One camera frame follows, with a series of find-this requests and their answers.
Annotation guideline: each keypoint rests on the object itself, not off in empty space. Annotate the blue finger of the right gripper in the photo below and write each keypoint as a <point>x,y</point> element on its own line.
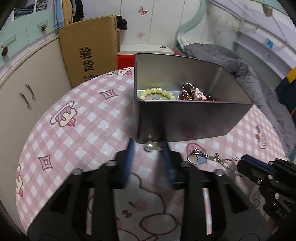
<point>255,160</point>
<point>255,171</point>

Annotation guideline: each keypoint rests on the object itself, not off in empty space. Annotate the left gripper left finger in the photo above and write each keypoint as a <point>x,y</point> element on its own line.
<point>127,162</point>

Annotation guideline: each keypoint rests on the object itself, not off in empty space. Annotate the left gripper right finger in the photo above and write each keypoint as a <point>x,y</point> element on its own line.
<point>170,168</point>

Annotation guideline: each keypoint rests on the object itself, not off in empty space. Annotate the pearl keychain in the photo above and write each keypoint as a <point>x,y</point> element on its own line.
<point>151,146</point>

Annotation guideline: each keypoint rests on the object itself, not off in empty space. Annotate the pink cartoon charm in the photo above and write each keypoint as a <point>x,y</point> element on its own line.
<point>198,95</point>

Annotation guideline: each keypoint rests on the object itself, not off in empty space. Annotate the pink checkered tablecloth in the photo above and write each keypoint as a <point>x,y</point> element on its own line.
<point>87,126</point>

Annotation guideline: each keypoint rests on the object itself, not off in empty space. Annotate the silver metal tin box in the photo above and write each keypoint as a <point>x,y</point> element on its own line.
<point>164,107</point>

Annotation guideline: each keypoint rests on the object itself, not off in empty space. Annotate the grey blanket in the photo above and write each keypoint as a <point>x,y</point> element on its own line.
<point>255,86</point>

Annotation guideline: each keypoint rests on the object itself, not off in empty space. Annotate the red storage bench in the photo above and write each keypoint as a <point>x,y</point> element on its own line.
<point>126,56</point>

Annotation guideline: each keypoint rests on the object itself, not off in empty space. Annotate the brown cardboard box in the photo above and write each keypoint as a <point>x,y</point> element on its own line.
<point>89,48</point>

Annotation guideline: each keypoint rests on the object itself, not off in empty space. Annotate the white low cabinet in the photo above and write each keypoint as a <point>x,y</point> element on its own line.
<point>31,82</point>

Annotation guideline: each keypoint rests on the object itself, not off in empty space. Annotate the hanging clothes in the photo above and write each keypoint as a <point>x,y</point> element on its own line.
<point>67,12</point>

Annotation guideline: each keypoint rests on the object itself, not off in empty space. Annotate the teal drawer shelf unit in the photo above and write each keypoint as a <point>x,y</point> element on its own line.
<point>27,21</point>

